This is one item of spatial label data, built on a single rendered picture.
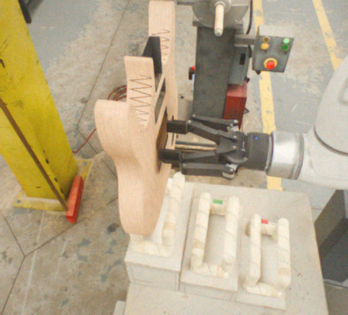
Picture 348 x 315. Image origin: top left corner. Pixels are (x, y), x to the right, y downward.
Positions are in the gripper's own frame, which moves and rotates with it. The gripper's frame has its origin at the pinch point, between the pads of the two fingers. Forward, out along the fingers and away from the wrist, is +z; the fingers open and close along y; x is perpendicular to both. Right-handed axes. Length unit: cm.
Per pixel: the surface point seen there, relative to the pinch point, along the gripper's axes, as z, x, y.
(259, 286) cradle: -28, -48, -9
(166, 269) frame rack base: -2.0, -35.6, -12.9
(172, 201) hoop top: -1.2, -24.5, 0.4
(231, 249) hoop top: -17.7, -32.8, -6.1
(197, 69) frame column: 5, -68, 112
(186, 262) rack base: -6.4, -43.6, -7.5
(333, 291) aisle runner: -85, -146, 29
